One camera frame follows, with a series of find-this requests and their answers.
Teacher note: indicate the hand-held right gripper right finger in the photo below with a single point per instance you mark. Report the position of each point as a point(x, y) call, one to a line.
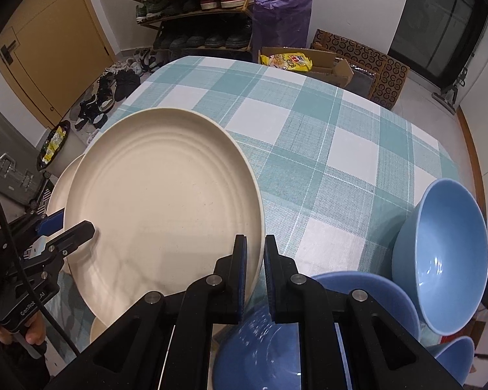
point(269, 280)

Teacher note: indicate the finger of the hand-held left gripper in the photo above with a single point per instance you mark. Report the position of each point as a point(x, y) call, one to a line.
point(75, 235)
point(53, 223)

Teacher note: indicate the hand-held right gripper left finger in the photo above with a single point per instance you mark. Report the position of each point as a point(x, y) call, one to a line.
point(240, 280)

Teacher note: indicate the cream plate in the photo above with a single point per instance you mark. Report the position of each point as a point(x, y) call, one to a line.
point(59, 195)
point(162, 195)

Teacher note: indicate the dark blue bowl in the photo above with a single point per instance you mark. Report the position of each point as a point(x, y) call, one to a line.
point(264, 353)

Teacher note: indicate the light blue bowl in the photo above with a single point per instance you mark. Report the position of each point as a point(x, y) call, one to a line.
point(447, 252)
point(457, 357)

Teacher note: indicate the person's left hand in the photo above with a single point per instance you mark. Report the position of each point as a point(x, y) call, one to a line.
point(34, 331)

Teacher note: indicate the white trash bin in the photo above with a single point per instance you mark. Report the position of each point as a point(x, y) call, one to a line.
point(73, 158)

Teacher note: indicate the silver suitcase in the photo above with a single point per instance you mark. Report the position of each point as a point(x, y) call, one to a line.
point(8, 158)

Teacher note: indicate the teal checkered tablecloth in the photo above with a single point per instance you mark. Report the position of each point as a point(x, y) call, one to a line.
point(309, 150)

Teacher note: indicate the pile of dark shoes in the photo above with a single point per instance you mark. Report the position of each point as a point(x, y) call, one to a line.
point(126, 81)

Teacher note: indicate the wooden door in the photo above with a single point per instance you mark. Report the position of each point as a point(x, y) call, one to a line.
point(57, 48)

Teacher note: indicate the plain cardboard box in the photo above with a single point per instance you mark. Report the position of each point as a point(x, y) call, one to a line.
point(329, 74)

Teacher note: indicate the silver foil bag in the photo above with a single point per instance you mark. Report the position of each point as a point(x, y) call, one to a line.
point(362, 83)

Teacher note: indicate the yellow snack packet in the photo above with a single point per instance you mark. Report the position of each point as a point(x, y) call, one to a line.
point(286, 61)

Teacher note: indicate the patterned cardboard box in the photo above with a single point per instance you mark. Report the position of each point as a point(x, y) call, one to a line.
point(386, 77)

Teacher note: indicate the grey floor mop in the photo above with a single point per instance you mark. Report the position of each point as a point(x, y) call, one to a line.
point(449, 93)

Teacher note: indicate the purple plastic bag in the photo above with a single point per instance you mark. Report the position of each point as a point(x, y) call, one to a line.
point(280, 16)

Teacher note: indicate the white cabinet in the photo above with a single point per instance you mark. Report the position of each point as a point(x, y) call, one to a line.
point(482, 61)

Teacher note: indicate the black glass door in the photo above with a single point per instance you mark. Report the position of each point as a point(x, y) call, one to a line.
point(435, 20)

